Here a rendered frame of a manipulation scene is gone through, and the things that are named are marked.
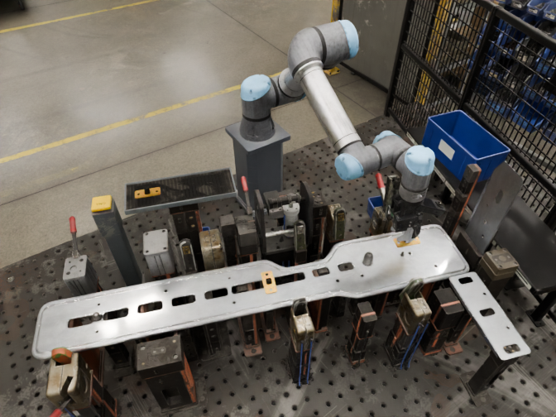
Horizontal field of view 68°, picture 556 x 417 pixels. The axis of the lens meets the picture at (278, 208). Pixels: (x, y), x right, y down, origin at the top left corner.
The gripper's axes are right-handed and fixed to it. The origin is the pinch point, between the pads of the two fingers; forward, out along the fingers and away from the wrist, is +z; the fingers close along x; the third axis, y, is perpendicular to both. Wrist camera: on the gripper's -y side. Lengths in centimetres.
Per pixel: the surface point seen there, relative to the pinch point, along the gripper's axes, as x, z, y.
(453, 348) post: 23.5, 40.1, -13.1
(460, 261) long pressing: 7.2, 10.7, -17.3
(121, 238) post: -30, 3, 94
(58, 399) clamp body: 24, -1, 107
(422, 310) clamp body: 23.3, 4.6, 5.9
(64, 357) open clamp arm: 16, -6, 104
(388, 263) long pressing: 2.1, 9.1, 6.5
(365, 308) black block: 15.7, 9.1, 20.1
